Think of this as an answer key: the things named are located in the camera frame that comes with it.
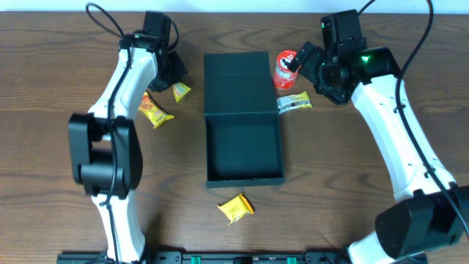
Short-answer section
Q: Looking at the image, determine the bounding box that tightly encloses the red Pringles can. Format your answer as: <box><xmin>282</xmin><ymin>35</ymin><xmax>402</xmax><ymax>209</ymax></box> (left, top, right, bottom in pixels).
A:
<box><xmin>273</xmin><ymin>50</ymin><xmax>298</xmax><ymax>89</ymax></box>

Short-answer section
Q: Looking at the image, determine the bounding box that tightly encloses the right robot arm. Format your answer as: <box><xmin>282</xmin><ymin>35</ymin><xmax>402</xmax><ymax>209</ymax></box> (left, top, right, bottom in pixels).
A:
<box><xmin>288</xmin><ymin>10</ymin><xmax>468</xmax><ymax>263</ymax></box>

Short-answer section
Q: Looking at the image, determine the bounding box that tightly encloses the silver yellow snack packet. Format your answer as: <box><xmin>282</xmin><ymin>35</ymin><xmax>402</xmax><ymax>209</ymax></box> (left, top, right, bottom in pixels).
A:
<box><xmin>276</xmin><ymin>91</ymin><xmax>313</xmax><ymax>114</ymax></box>

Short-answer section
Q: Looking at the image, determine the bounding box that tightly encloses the yellow chocolate wafer packet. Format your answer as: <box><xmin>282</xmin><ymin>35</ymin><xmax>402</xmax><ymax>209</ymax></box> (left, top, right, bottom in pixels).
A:
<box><xmin>172</xmin><ymin>82</ymin><xmax>191</xmax><ymax>102</ymax></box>

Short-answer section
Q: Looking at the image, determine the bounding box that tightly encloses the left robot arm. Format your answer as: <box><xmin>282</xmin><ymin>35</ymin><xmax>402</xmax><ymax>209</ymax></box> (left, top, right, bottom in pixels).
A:
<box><xmin>68</xmin><ymin>11</ymin><xmax>187</xmax><ymax>263</ymax></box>

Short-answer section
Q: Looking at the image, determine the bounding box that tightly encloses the dark green open box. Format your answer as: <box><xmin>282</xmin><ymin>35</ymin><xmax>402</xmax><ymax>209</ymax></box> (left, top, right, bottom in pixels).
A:
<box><xmin>204</xmin><ymin>51</ymin><xmax>285</xmax><ymax>188</ymax></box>

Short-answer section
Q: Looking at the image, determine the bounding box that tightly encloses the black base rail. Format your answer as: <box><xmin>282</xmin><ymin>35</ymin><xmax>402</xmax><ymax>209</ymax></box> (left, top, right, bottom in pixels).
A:
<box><xmin>56</xmin><ymin>250</ymin><xmax>429</xmax><ymax>264</ymax></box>

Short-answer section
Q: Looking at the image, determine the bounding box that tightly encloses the yellow orange snack packet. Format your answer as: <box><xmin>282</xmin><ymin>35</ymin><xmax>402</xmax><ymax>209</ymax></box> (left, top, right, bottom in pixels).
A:
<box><xmin>139</xmin><ymin>92</ymin><xmax>175</xmax><ymax>129</ymax></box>

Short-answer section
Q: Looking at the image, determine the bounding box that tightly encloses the small yellow snack packet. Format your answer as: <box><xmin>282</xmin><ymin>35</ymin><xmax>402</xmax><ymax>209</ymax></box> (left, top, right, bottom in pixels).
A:
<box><xmin>218</xmin><ymin>193</ymin><xmax>254</xmax><ymax>225</ymax></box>

